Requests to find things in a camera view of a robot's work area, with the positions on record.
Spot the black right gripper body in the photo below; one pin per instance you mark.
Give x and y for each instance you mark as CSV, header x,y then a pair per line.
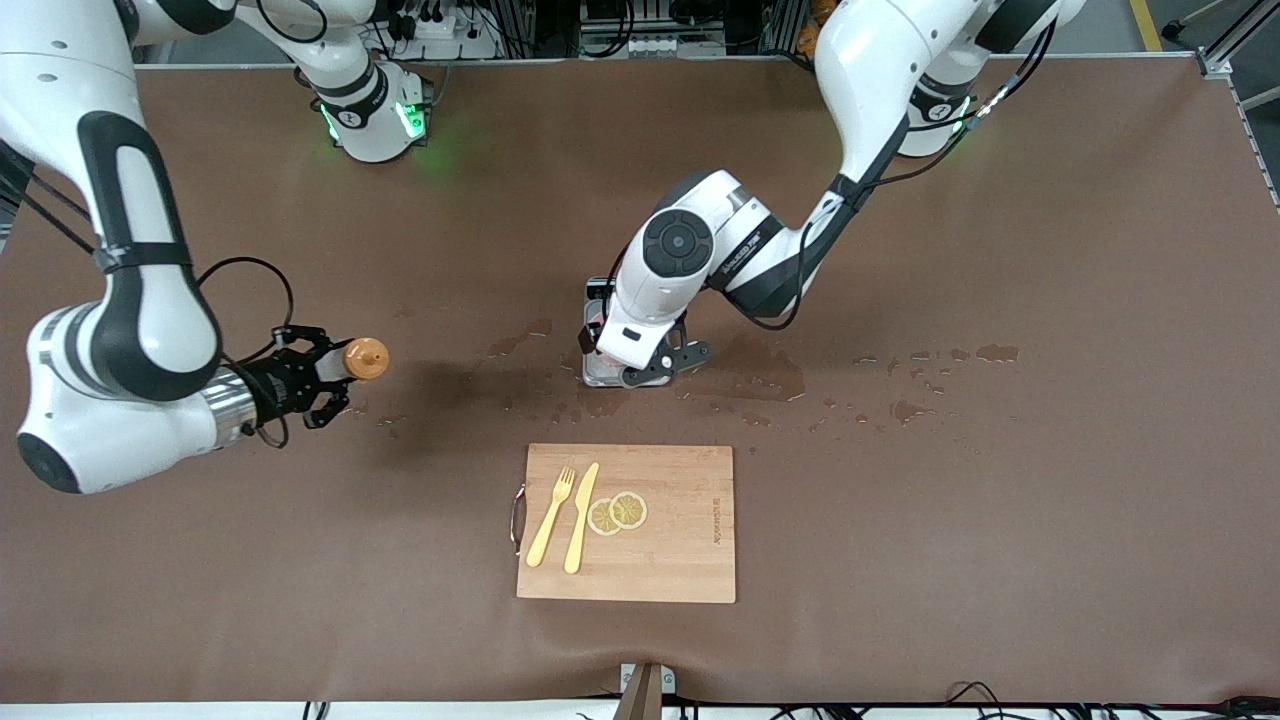
x,y
272,385

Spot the orange-capped squeeze sauce bottle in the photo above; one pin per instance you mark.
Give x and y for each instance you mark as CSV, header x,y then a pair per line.
x,y
365,360

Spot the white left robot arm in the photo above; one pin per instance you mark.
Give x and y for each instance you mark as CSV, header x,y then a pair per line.
x,y
680,280

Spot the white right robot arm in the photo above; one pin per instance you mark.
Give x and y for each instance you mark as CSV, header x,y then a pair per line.
x,y
140,300

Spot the silver digital kitchen scale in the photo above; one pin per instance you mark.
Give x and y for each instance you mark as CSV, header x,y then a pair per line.
x,y
598,373

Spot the lemon slice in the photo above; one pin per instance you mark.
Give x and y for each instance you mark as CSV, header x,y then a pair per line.
x,y
630,510
600,518

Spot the yellow plastic knife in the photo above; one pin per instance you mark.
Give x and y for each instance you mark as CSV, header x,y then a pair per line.
x,y
580,520

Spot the yellow plastic fork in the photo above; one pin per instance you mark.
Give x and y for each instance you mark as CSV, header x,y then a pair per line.
x,y
549,520

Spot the wooden cutting board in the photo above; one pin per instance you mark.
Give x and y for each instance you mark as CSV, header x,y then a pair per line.
x,y
680,540

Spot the white power strip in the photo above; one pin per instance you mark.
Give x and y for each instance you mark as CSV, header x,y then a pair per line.
x,y
445,35

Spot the orange snack bags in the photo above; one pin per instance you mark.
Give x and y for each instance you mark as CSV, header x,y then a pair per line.
x,y
810,35

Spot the metal table edge bracket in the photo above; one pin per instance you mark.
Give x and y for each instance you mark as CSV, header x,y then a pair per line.
x,y
645,690

